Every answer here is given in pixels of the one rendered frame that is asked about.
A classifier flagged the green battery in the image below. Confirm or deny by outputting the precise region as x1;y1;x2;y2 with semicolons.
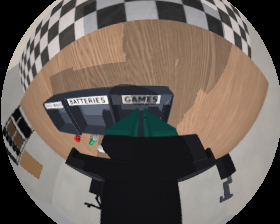
89;135;98;146

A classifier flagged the red die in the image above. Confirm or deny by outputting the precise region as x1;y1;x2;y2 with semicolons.
74;135;81;142

